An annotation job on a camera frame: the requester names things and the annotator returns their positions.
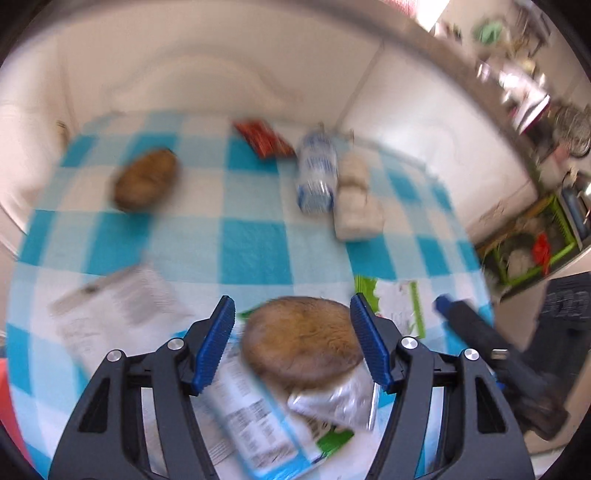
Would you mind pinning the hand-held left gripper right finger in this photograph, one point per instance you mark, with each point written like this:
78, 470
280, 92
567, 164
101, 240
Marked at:
369, 344

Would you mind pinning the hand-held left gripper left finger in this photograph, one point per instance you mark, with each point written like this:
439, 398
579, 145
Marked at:
214, 344

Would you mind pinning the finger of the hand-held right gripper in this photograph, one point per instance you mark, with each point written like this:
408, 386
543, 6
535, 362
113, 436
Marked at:
466, 323

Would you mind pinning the green white wrapper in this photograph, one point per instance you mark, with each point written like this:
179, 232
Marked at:
399, 304

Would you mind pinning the round brown flatbread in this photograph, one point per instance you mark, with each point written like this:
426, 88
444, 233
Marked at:
300, 341

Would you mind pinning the blue white carton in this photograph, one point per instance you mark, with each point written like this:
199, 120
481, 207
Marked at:
258, 415

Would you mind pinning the silver foil packet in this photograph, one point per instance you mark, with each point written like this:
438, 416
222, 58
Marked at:
332, 401

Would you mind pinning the white paper leaflet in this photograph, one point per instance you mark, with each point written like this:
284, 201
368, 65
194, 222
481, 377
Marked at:
124, 295

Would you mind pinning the red plastic item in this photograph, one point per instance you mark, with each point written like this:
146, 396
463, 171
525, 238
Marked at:
541, 251

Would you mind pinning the blue white checkered tablecloth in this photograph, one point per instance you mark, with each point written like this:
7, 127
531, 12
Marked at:
254, 240

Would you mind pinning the green plastic basket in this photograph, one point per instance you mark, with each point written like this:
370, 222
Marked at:
561, 251

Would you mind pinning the white wrapped bundle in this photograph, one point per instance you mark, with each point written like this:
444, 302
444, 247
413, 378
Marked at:
355, 198

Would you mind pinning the brown potato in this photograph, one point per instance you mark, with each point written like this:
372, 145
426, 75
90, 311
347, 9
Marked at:
145, 177

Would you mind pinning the clear plastic bottle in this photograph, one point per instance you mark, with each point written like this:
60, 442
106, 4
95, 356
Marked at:
316, 170

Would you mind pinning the white cabinet door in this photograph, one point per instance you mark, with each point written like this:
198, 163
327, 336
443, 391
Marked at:
438, 138
207, 69
27, 152

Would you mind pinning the red snack packet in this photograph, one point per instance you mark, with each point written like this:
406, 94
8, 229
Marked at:
263, 138

